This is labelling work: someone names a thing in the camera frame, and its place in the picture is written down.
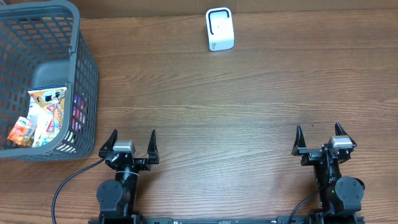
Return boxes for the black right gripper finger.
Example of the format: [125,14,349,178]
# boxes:
[292,125,307,155]
[335,122,356,146]

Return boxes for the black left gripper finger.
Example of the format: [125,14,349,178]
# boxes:
[147,129,159,159]
[99,129,118,152]

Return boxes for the red purple pad pack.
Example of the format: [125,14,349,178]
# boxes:
[72,94,88,134]

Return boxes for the yellow snack bag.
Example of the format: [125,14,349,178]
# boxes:
[27,85,67,147]

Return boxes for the small orange packet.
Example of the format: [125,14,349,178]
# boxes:
[7,116,37,146]

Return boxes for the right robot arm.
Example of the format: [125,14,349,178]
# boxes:
[292,123,366,223]

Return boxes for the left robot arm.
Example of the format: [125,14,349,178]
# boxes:
[94,130,159,223]

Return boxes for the white barcode scanner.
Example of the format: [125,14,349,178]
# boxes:
[205,7,234,52]

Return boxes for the dark grey plastic basket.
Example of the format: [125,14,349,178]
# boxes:
[1,1,99,161]

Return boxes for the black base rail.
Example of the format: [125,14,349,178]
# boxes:
[88,216,366,224]

